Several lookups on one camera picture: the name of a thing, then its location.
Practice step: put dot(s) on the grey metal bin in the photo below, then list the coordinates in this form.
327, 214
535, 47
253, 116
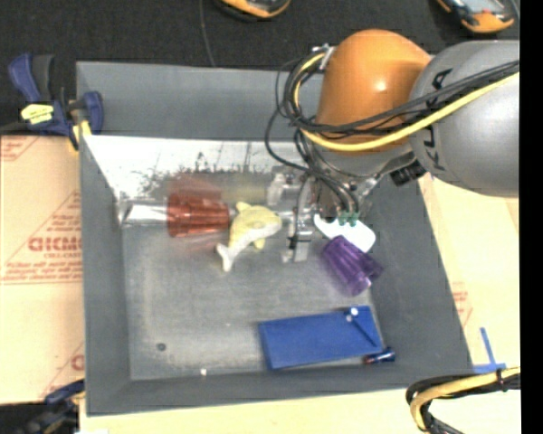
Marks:
208, 296

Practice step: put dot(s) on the small blue and red pen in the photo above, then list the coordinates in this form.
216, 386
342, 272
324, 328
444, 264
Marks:
380, 357

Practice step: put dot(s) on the red ribbed plastic cup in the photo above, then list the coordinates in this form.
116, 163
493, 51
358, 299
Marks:
194, 215

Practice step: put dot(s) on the purple ribbed plastic cup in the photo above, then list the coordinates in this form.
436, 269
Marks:
350, 265

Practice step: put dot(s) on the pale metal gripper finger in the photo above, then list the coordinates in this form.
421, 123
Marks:
302, 247
288, 255

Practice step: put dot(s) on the black cylinder on white bracket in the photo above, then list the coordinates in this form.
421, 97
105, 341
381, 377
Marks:
407, 174

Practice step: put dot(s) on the blue flat board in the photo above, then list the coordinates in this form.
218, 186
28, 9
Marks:
312, 339

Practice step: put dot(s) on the yellow and white toy dolphin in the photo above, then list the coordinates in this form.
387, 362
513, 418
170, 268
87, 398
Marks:
249, 231

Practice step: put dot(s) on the white rounded plastic piece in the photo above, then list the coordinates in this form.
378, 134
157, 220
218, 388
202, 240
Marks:
355, 235

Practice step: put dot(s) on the thin blue stick white heads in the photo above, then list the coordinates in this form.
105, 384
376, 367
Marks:
361, 327

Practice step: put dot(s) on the brown cardboard board red print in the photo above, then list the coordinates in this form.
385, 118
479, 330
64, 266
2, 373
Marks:
36, 265

